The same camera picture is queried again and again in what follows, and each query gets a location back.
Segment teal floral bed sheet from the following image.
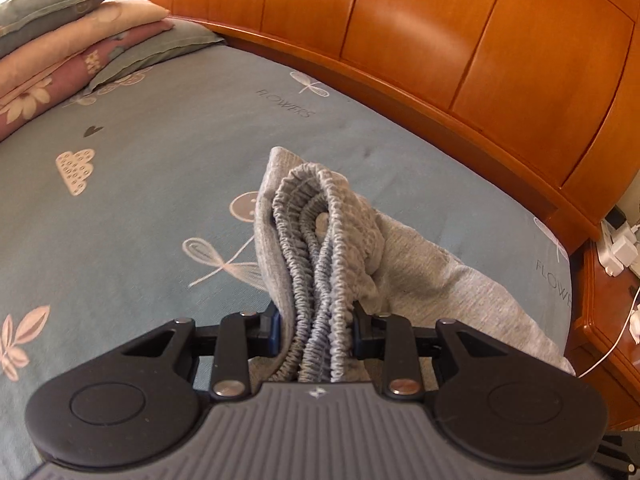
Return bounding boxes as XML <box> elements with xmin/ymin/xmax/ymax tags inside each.
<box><xmin>1</xmin><ymin>46</ymin><xmax>572</xmax><ymax>479</ymax></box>

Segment wooden headboard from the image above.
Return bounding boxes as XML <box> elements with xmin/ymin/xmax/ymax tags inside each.
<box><xmin>151</xmin><ymin>0</ymin><xmax>639</xmax><ymax>252</ymax></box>

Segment grey sweatpants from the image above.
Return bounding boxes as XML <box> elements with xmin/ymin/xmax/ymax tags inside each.
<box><xmin>250</xmin><ymin>146</ymin><xmax>573</xmax><ymax>386</ymax></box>

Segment teal pillow on quilt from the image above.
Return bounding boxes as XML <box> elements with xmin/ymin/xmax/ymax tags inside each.
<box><xmin>1</xmin><ymin>0</ymin><xmax>104</xmax><ymax>58</ymax></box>

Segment wooden nightstand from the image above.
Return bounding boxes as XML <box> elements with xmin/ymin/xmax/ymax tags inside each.
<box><xmin>565</xmin><ymin>240</ymin><xmax>639</xmax><ymax>430</ymax></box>

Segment white charging cable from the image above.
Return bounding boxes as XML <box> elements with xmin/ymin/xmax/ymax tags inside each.
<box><xmin>574</xmin><ymin>284</ymin><xmax>640</xmax><ymax>380</ymax></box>

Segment white power strip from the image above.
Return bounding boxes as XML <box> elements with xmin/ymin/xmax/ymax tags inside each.
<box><xmin>597</xmin><ymin>206</ymin><xmax>639</xmax><ymax>278</ymax></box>

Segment teal pillow under quilt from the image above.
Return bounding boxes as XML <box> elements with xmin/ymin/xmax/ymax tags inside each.
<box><xmin>87</xmin><ymin>18</ymin><xmax>224</xmax><ymax>93</ymax></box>

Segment pink floral folded quilt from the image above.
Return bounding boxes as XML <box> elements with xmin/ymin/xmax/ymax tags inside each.
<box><xmin>1</xmin><ymin>0</ymin><xmax>171</xmax><ymax>138</ymax></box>

